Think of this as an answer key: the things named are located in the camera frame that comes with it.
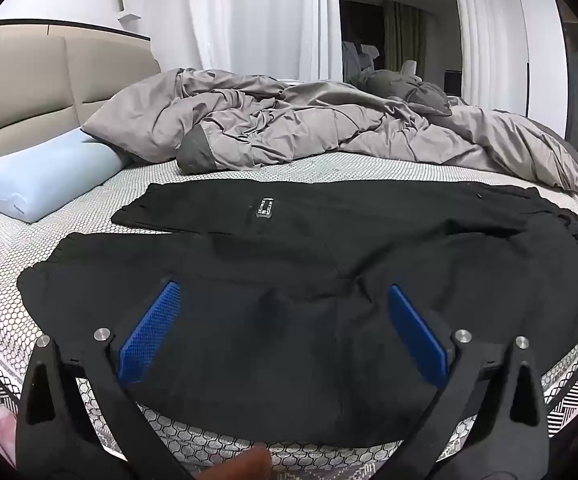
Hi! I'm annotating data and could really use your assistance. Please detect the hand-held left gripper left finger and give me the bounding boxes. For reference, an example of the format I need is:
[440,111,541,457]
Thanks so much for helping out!
[14,280,190,480]

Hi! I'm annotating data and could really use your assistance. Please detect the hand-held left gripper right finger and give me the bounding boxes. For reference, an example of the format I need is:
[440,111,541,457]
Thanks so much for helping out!
[388,282,552,480]

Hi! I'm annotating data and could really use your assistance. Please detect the black pants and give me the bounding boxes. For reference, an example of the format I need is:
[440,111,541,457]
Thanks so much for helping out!
[16,180,578,448]

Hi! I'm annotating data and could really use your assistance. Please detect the person's left hand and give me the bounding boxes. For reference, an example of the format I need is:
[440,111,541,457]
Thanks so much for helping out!
[209,447,272,480]

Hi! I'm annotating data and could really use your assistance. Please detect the light blue pillow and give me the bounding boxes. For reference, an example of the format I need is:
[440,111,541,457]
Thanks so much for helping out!
[0,127,130,224]

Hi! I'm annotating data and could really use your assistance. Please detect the grey duvet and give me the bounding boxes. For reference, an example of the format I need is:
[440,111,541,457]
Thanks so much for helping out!
[82,67,578,196]

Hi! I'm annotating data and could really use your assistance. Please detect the dark grey pillow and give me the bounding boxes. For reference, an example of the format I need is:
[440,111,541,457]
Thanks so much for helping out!
[349,70,452,116]

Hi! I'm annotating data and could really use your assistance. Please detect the beige padded headboard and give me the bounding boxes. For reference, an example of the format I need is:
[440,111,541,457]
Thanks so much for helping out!
[0,19,162,211]

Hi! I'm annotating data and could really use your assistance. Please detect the olive curtain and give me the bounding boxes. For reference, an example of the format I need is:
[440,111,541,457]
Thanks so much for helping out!
[383,0,427,73]

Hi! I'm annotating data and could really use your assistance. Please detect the white curtain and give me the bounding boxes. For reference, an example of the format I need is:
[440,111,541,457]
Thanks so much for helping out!
[184,0,342,83]
[449,0,530,116]

